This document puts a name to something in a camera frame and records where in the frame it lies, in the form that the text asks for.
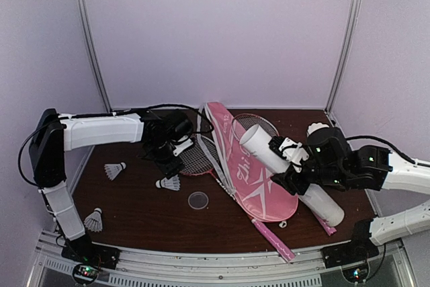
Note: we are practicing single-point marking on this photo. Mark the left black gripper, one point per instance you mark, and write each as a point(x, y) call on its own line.
point(170, 169)

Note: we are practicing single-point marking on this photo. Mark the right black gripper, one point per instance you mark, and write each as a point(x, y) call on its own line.
point(292, 185)

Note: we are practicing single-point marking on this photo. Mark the white shuttlecock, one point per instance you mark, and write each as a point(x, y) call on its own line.
point(172, 183)
point(93, 222)
point(112, 170)

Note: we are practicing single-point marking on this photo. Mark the white shuttlecock tube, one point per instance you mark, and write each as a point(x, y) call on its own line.
point(289, 172)

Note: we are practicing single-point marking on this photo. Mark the clear plastic tube lid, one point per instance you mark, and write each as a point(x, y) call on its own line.
point(198, 200)

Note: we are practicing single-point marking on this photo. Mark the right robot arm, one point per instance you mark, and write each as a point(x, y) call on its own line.
point(327, 160)

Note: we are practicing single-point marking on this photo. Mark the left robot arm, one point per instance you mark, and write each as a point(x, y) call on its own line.
point(164, 138)

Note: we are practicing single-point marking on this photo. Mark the pink badminton racket left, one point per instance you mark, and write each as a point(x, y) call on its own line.
point(201, 159)

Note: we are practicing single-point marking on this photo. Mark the pink badminton racket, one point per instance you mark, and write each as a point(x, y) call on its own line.
point(201, 159)
point(262, 122)

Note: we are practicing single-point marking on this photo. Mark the pink badminton racket right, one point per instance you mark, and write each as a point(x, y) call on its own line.
point(262, 122)

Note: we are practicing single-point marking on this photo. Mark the pink racket cover bag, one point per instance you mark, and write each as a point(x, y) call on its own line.
point(245, 176)

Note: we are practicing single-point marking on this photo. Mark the white fluted bowl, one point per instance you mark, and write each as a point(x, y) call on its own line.
point(316, 126)

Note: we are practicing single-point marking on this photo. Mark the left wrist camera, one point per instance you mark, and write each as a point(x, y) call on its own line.
point(179, 148)

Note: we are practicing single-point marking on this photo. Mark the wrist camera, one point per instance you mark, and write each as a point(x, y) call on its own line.
point(288, 150)
point(179, 148)

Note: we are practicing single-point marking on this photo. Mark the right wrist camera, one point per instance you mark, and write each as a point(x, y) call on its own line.
point(288, 150)

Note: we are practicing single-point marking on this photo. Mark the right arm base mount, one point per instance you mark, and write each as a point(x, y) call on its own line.
point(360, 248)

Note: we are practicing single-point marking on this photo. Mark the aluminium front rail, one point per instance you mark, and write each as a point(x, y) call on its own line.
point(140, 267)

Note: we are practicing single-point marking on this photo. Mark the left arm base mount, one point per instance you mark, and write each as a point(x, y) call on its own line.
point(84, 250)

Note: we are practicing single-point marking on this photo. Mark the right aluminium frame post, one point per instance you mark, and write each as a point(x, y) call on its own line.
point(352, 19)

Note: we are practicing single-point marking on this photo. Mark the aluminium frame post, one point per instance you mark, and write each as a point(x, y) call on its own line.
point(352, 19)
point(92, 55)

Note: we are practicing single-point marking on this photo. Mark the left aluminium frame post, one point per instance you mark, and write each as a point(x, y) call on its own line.
point(92, 55)

